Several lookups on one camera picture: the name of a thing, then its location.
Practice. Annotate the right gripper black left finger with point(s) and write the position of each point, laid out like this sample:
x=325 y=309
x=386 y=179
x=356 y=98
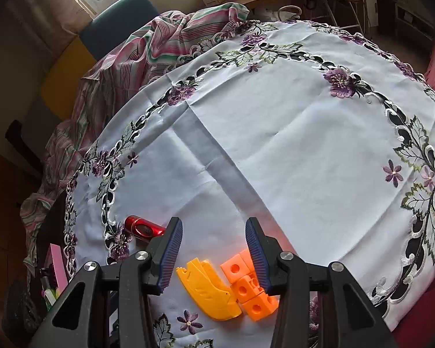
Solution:
x=163 y=251

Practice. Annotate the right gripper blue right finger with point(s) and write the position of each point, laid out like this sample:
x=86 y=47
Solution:
x=265 y=251

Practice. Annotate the red metallic capsule case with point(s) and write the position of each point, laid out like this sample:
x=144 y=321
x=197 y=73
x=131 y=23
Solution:
x=142 y=229

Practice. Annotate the orange cube blocks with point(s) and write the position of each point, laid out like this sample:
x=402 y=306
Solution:
x=240 y=273

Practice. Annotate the orange plastic clip part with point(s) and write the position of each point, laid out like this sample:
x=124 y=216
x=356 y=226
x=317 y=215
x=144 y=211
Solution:
x=208 y=291

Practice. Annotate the white green air freshener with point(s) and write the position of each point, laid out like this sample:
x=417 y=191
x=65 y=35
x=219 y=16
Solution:
x=49 y=295

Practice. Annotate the pink white shallow box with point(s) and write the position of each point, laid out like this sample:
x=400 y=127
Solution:
x=54 y=259

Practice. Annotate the white floral embroidered tablecloth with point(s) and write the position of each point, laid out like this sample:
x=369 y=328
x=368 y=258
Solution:
x=326 y=139

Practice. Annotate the pink green striped sheet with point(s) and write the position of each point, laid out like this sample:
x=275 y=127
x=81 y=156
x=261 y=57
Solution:
x=164 y=43

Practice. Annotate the pink curtain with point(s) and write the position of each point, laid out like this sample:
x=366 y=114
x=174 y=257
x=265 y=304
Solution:
x=51 y=23

